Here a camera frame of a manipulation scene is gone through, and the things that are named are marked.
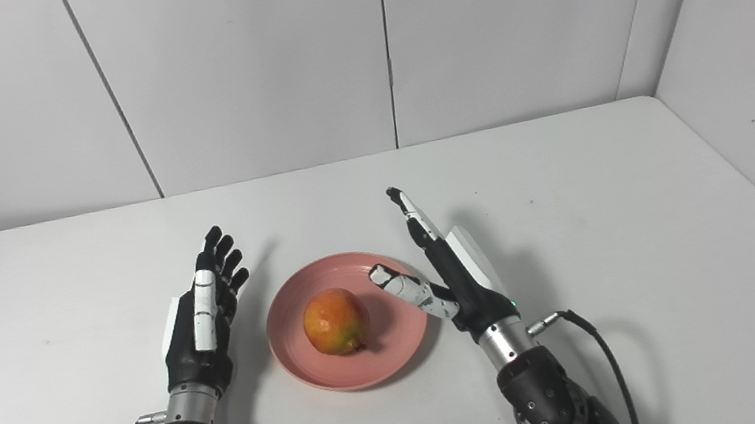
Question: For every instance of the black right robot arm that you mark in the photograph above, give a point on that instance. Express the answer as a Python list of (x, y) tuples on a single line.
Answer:
[(552, 403)]

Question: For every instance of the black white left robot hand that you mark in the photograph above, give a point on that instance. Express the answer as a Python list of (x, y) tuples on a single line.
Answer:
[(190, 360)]

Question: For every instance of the pink round plate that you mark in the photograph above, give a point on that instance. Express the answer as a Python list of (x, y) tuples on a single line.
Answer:
[(397, 344)]

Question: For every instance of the red yellow pomegranate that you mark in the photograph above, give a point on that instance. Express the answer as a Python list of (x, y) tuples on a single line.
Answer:
[(334, 322)]

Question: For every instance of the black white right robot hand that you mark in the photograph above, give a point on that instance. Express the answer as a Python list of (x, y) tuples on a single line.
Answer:
[(464, 289)]

